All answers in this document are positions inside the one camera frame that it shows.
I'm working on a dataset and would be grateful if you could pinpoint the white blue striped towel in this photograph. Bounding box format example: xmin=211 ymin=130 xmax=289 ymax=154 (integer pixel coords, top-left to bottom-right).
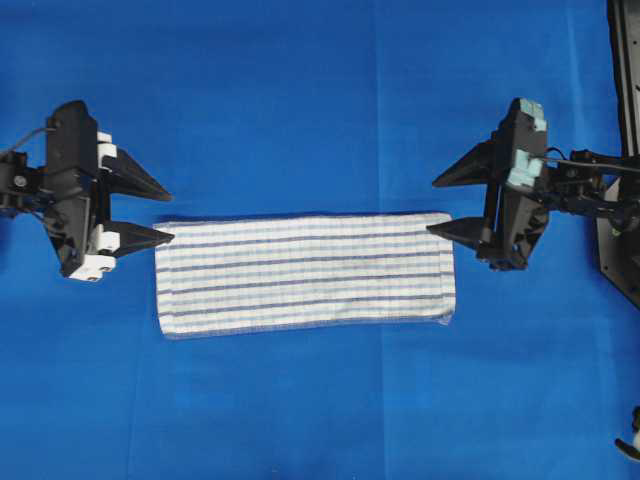
xmin=155 ymin=212 xmax=456 ymax=339

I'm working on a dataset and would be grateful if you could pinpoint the black white clamp object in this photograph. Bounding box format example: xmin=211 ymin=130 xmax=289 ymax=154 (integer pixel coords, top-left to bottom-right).
xmin=614 ymin=405 xmax=640 ymax=459

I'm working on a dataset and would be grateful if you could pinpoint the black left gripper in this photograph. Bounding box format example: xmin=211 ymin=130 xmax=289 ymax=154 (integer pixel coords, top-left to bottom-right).
xmin=42 ymin=100 xmax=175 ymax=283

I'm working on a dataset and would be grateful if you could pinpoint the blue table cloth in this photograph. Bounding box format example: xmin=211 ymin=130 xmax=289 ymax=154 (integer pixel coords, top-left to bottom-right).
xmin=1 ymin=1 xmax=639 ymax=479

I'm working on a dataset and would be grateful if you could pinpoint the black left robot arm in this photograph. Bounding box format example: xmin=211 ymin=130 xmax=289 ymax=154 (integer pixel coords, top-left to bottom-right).
xmin=1 ymin=100 xmax=173 ymax=282

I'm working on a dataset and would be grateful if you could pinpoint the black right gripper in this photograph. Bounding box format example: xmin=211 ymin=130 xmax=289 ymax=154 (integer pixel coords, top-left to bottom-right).
xmin=426 ymin=98 xmax=549 ymax=271

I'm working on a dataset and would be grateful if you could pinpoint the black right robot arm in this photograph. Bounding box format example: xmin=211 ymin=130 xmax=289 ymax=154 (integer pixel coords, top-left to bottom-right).
xmin=427 ymin=97 xmax=639 ymax=271

